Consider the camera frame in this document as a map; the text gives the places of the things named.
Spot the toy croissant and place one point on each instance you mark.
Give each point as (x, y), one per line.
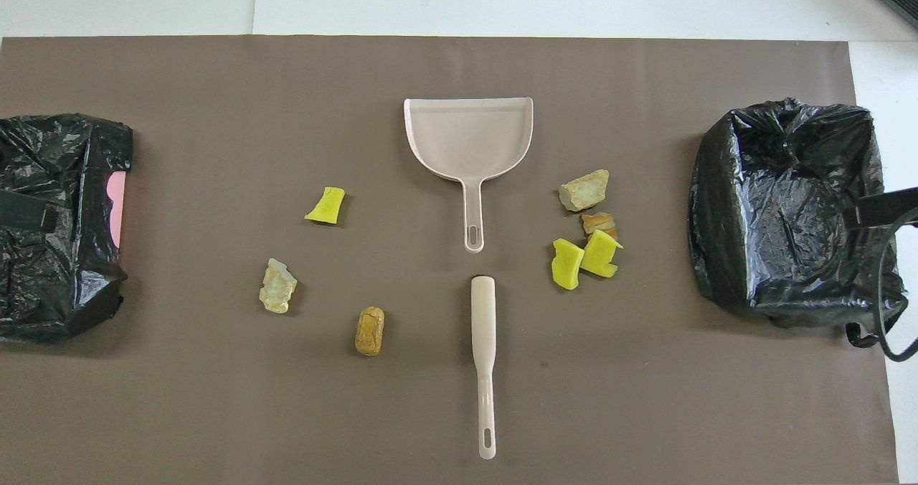
(276, 288)
(599, 222)

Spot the yellow green scouring sponge piece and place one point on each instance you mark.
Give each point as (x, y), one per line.
(566, 264)
(599, 254)
(326, 206)

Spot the brown toy bread roll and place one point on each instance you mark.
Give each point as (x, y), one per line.
(369, 331)

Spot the beige hand brush black bristles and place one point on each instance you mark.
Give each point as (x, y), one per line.
(484, 313)

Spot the beige plastic dustpan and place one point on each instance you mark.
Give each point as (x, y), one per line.
(466, 133)

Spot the black plastic trash bag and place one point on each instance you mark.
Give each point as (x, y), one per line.
(50, 277)
(774, 205)

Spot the pink plastic bin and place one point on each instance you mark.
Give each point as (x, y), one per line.
(117, 209)

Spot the brown table mat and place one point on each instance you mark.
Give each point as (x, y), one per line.
(215, 399)

